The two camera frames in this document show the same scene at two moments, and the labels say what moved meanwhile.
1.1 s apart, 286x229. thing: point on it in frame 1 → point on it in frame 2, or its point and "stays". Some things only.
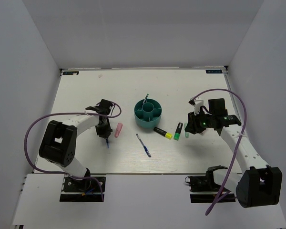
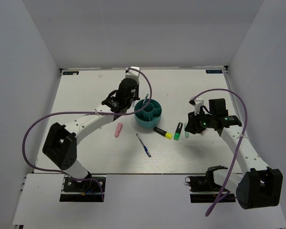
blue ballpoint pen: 144,147 stays
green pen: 145,100 stays
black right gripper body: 200,121 stays
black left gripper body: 103,129 → 135,97
